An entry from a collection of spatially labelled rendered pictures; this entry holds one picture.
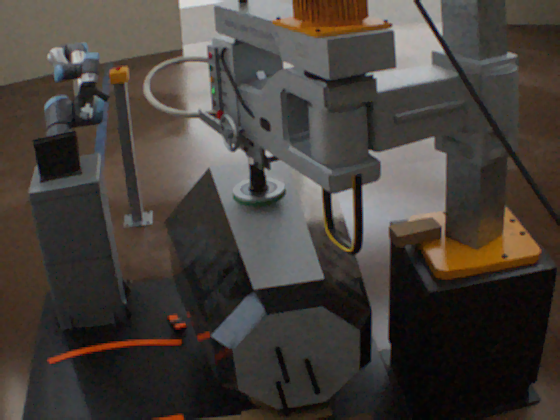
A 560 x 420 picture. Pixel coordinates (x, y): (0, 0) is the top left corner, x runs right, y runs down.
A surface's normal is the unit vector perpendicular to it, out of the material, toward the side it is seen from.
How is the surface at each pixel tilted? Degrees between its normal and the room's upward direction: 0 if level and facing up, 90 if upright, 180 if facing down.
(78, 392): 0
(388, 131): 90
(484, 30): 90
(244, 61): 90
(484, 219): 90
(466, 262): 0
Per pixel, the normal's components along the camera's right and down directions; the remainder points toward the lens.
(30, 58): 0.20, 0.42
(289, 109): 0.47, 0.37
